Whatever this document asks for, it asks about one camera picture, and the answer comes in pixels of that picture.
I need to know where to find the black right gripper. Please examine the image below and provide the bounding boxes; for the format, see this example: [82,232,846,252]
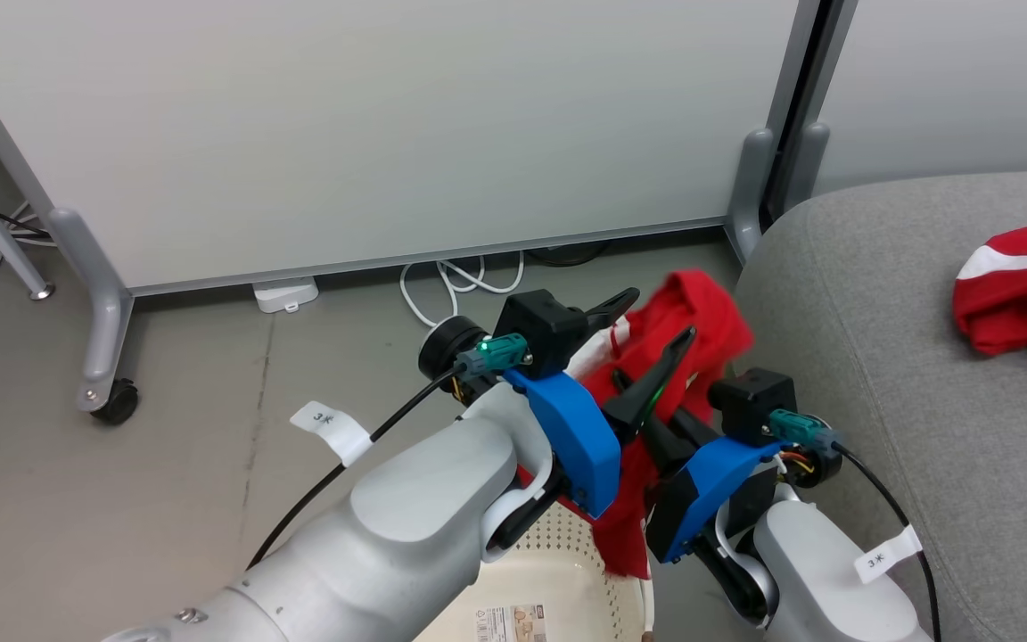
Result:
[604,326,721,561]

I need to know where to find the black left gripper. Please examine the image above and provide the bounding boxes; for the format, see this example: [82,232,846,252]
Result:
[418,287,641,404]

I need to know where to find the plain red garment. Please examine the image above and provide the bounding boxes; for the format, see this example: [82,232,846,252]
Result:
[513,270,757,580]

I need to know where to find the red garment with white stripes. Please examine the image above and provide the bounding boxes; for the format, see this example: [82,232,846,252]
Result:
[953,219,1027,411]

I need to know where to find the grey fabric sofa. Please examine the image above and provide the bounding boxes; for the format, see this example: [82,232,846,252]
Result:
[732,169,1027,642]

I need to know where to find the cream perforated laundry basket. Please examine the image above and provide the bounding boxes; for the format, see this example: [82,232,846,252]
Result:
[411,504,657,642]

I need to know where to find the large white partition panel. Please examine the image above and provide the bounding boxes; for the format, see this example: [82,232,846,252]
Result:
[0,0,822,295]

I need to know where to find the white power adapter box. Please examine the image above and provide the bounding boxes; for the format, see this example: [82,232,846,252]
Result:
[252,276,320,315]

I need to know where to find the narrow white partition panel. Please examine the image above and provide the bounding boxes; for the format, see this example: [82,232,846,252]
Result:
[799,0,1027,197]

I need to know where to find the black caster wheel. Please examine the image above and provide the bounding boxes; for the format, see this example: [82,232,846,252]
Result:
[88,379,140,425]

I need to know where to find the grey partition foot with caster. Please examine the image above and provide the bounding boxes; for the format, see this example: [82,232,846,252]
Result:
[45,207,136,413]

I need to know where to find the blue right camera mount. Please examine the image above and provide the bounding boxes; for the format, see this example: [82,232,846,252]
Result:
[652,437,786,564]

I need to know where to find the teal left camera connector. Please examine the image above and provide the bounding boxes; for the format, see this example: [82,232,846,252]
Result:
[456,333,534,377]

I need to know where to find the teal camera connector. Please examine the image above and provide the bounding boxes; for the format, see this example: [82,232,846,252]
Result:
[768,408,840,451]
[456,333,534,377]

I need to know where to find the teal right camera connector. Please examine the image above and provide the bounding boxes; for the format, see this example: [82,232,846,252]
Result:
[768,408,840,451]

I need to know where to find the looped white cable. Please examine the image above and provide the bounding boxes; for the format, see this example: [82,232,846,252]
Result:
[398,252,525,329]

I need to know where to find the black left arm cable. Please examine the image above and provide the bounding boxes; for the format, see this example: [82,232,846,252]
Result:
[246,361,470,572]

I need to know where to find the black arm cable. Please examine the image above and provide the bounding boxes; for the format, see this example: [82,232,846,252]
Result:
[246,361,470,572]
[834,443,942,642]

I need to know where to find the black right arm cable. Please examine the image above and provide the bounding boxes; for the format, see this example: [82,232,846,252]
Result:
[834,443,942,642]

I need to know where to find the white right cable tag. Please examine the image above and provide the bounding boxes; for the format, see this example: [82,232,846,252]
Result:
[854,524,923,585]

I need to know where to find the white cable tag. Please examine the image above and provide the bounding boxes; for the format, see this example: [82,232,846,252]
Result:
[289,401,374,467]
[854,524,923,585]

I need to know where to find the white left cable tag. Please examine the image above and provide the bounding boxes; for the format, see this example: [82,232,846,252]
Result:
[289,401,374,467]

